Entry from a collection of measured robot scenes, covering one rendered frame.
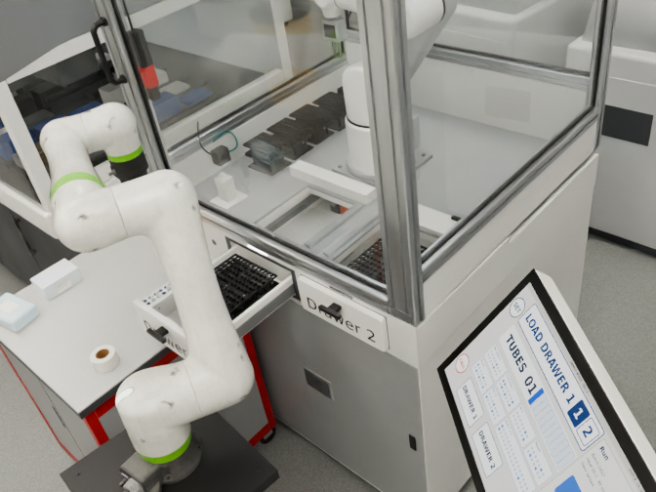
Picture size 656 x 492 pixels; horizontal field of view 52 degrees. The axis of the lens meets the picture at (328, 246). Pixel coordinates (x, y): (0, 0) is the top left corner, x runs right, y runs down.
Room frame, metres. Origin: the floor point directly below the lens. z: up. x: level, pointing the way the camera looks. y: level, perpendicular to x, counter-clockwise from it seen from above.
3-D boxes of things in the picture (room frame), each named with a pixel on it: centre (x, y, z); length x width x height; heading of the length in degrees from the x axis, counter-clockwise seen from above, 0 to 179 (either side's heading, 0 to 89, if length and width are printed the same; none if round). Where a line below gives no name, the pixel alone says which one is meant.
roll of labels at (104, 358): (1.36, 0.66, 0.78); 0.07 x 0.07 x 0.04
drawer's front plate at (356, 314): (1.28, -0.01, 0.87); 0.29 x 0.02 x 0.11; 42
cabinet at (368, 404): (1.80, -0.19, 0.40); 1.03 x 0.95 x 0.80; 42
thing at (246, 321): (1.44, 0.29, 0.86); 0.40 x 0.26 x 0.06; 132
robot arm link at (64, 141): (1.44, 0.56, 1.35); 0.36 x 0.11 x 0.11; 18
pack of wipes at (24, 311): (1.63, 0.99, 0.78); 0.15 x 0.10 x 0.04; 52
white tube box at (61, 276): (1.75, 0.88, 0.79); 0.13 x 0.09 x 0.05; 131
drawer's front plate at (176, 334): (1.30, 0.44, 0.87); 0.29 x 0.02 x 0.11; 42
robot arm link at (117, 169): (1.60, 0.49, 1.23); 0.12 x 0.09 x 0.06; 131
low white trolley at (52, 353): (1.62, 0.70, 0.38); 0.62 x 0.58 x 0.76; 42
